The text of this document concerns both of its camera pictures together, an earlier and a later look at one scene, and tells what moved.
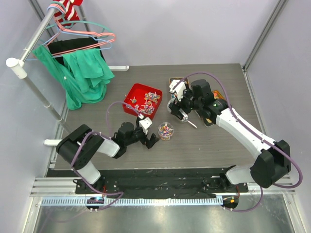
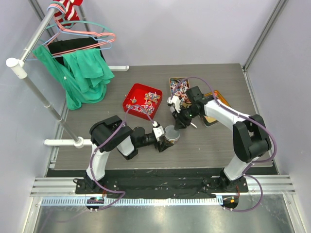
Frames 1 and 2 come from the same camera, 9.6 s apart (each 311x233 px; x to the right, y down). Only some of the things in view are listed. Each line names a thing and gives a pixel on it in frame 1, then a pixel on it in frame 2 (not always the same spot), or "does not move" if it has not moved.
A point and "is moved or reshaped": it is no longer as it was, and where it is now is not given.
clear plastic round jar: x=165 y=130 is moved or reshaped
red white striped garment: x=67 y=15 does not move
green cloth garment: x=83 y=76 does not move
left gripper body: x=138 y=135 to x=148 y=139
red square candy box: x=144 y=100 does not move
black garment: x=58 y=48 does not move
